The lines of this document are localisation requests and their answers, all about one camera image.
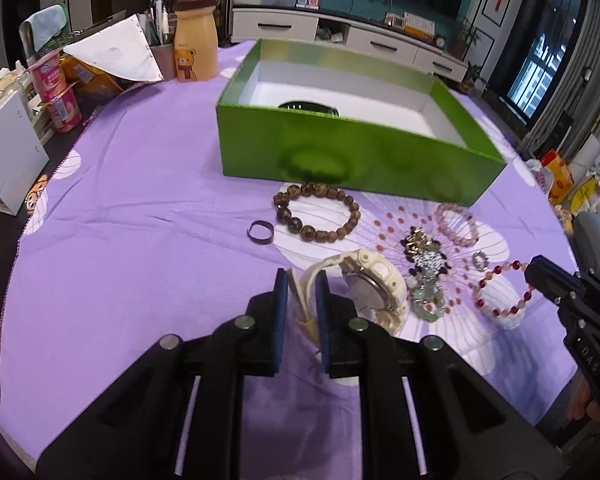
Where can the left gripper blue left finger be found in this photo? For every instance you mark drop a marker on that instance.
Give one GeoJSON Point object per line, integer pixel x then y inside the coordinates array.
{"type": "Point", "coordinates": [279, 305]}

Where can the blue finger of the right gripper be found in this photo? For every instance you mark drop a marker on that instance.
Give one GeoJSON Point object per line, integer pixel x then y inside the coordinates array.
{"type": "Point", "coordinates": [553, 282]}

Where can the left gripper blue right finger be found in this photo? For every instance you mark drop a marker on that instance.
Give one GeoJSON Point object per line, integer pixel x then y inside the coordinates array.
{"type": "Point", "coordinates": [322, 301]}

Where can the cream white wristwatch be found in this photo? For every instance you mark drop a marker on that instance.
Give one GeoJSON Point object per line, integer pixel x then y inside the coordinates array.
{"type": "Point", "coordinates": [376, 287]}

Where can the green jade pendant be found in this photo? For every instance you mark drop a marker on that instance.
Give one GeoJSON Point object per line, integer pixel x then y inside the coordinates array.
{"type": "Point", "coordinates": [427, 301]}

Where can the black wristwatch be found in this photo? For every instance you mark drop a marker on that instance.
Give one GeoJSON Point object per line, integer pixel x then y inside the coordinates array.
{"type": "Point", "coordinates": [310, 107]}

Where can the right human hand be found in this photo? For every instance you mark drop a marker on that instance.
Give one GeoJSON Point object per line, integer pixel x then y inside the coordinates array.
{"type": "Point", "coordinates": [583, 404]}

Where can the plastic bag of snacks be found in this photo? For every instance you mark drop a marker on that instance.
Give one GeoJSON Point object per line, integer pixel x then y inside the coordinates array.
{"type": "Point", "coordinates": [567, 195]}

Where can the purple floral tablecloth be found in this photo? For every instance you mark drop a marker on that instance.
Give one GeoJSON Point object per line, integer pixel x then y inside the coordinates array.
{"type": "Point", "coordinates": [138, 235]}

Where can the green cardboard box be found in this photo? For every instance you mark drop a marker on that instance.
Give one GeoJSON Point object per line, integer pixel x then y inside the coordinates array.
{"type": "Point", "coordinates": [399, 131]}

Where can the yellow bear bottle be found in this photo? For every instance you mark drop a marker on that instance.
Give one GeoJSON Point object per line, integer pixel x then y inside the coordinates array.
{"type": "Point", "coordinates": [195, 43]}

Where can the potted plant right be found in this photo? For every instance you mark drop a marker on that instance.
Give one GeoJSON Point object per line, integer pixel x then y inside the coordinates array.
{"type": "Point", "coordinates": [466, 36]}

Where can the white TV cabinet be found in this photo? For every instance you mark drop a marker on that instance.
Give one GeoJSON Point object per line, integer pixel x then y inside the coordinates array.
{"type": "Point", "coordinates": [260, 22]}

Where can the pink yogurt cup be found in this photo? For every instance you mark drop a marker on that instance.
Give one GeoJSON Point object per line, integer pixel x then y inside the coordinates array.
{"type": "Point", "coordinates": [64, 110]}
{"type": "Point", "coordinates": [48, 77]}

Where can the white paper sheet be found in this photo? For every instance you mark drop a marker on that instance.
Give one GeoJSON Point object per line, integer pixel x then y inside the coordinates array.
{"type": "Point", "coordinates": [119, 50]}

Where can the pen holder cup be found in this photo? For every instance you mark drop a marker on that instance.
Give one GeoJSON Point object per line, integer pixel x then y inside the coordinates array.
{"type": "Point", "coordinates": [159, 31]}

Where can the white small box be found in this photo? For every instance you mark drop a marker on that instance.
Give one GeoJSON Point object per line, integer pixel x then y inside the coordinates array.
{"type": "Point", "coordinates": [22, 156]}

